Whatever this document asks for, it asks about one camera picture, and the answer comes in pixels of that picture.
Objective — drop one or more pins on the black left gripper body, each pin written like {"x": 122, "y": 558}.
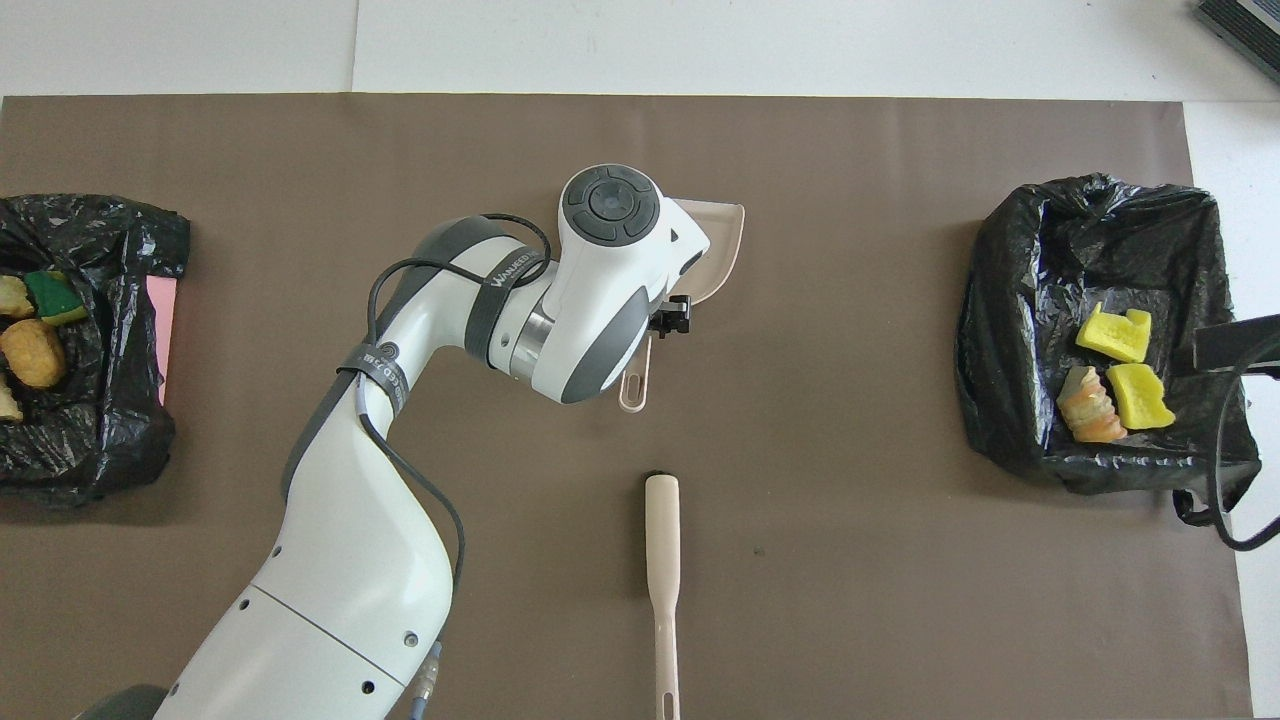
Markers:
{"x": 672, "y": 316}

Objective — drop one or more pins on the beige plastic dustpan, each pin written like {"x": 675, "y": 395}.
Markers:
{"x": 722, "y": 250}

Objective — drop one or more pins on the yellow sponge chunk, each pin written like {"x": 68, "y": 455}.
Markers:
{"x": 1140, "y": 397}

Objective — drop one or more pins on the boot-shaped green yellow sponge piece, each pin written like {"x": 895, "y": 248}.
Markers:
{"x": 1112, "y": 335}

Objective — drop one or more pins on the pale orange-tinted foam chunk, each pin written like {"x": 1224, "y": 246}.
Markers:
{"x": 1090, "y": 405}

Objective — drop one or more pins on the beige brush with black bristles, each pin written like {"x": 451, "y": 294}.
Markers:
{"x": 663, "y": 540}

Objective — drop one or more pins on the brown oval cork-like chunk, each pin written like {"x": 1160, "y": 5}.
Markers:
{"x": 33, "y": 353}

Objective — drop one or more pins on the pale oval foam chunk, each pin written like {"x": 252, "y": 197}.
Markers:
{"x": 12, "y": 298}

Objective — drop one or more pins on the pale angular foam chunk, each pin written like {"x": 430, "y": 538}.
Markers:
{"x": 8, "y": 400}

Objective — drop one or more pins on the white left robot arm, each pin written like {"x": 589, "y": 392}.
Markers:
{"x": 380, "y": 520}

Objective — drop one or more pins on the black trash bag lined bin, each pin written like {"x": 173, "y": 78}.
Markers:
{"x": 1040, "y": 330}

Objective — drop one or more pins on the pink plastic bin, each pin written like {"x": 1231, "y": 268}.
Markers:
{"x": 162, "y": 330}

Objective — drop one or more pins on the black trash bag over pink bin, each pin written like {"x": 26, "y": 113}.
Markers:
{"x": 120, "y": 420}

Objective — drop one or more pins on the brown paper table mat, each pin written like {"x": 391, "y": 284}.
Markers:
{"x": 800, "y": 600}

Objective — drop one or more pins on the dark grey ribbed device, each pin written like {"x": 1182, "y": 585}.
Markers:
{"x": 1245, "y": 30}

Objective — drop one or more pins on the green and yellow sponge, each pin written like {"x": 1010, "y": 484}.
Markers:
{"x": 55, "y": 293}

